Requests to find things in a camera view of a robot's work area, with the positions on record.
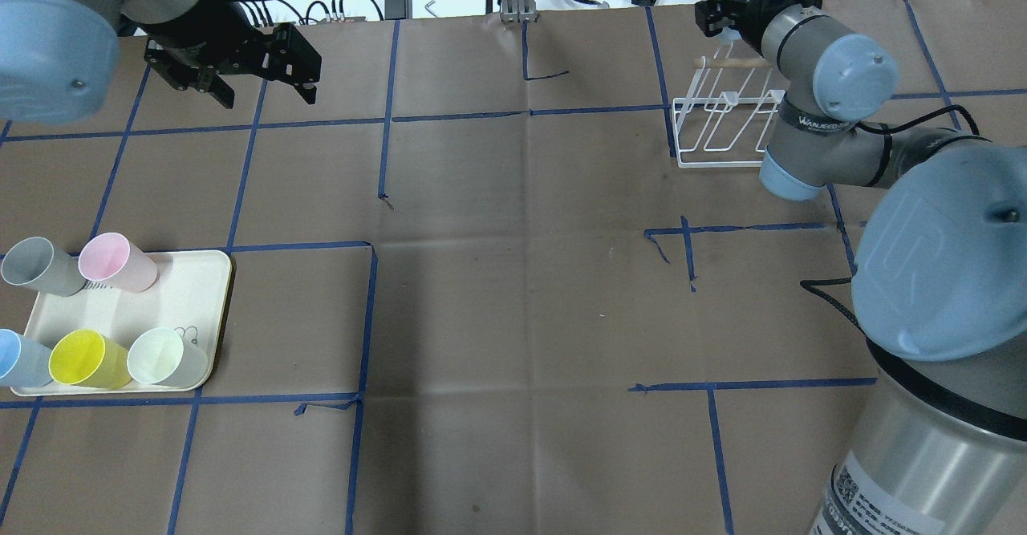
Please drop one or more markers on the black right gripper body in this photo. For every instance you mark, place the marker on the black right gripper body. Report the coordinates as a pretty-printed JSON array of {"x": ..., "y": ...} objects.
[{"x": 749, "y": 27}]

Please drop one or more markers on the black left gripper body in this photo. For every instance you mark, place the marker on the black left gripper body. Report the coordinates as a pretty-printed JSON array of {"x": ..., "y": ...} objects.
[{"x": 195, "y": 31}]

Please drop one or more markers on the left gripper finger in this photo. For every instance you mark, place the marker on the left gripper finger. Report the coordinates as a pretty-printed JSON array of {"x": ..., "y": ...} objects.
[
  {"x": 308, "y": 91},
  {"x": 219, "y": 90}
]

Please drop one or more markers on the pale green white cup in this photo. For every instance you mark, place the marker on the pale green white cup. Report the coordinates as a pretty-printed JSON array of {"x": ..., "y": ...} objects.
[{"x": 168, "y": 357}]

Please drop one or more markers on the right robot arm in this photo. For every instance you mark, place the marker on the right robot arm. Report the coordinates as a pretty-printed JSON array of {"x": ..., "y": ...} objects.
[{"x": 939, "y": 289}]

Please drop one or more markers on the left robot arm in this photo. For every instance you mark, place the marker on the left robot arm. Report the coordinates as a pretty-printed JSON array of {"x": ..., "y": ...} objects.
[{"x": 58, "y": 56}]

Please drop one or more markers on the pink plastic cup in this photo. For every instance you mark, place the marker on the pink plastic cup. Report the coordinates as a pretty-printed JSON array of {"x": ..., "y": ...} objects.
[{"x": 113, "y": 260}]

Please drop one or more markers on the grey plastic cup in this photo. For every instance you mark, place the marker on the grey plastic cup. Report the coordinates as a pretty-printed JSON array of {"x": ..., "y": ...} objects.
[{"x": 36, "y": 263}]

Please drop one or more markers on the yellow plastic cup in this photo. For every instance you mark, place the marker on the yellow plastic cup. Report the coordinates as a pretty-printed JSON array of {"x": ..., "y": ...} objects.
[{"x": 87, "y": 358}]

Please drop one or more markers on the black power adapter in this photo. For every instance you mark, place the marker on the black power adapter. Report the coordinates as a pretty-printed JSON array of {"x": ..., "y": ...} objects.
[{"x": 397, "y": 9}]

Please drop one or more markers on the cream plastic tray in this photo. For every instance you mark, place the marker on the cream plastic tray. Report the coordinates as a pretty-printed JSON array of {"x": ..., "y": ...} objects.
[{"x": 190, "y": 295}]

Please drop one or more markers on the white wire cup rack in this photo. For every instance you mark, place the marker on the white wire cup rack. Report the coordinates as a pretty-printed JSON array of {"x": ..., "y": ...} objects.
[{"x": 724, "y": 117}]

